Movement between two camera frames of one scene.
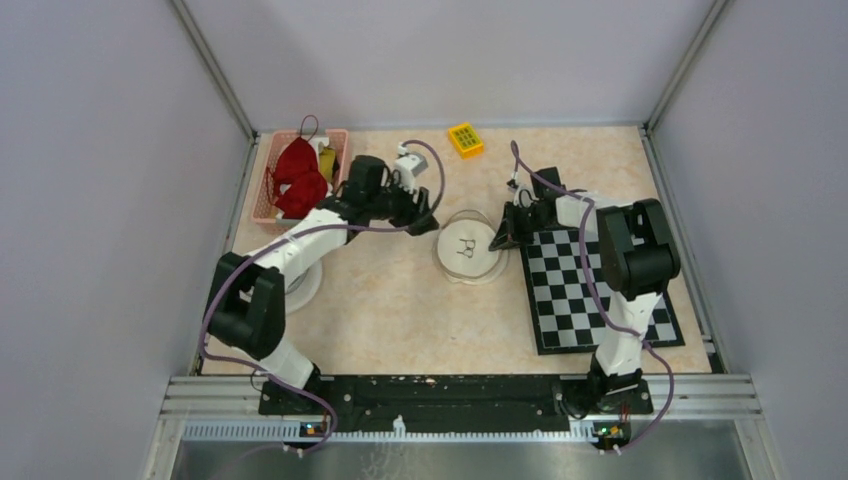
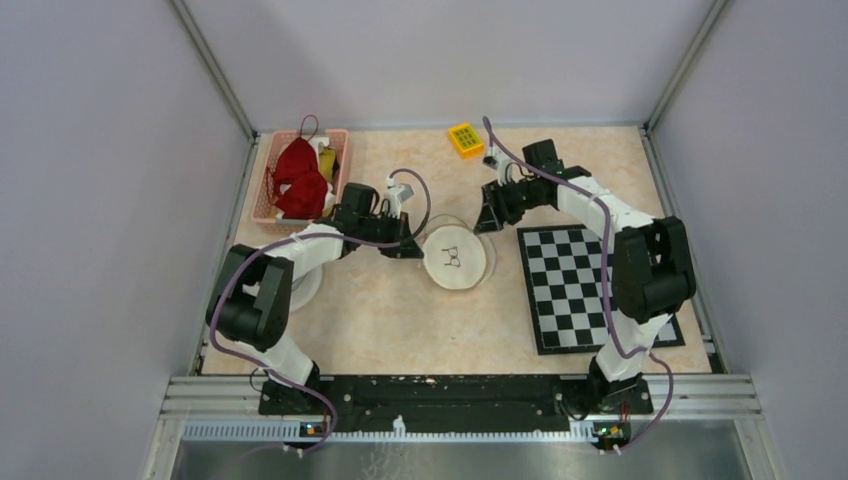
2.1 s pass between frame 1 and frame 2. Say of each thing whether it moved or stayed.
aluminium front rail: stayed
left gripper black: moved
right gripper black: moved
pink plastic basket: stayed
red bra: stayed
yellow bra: stayed
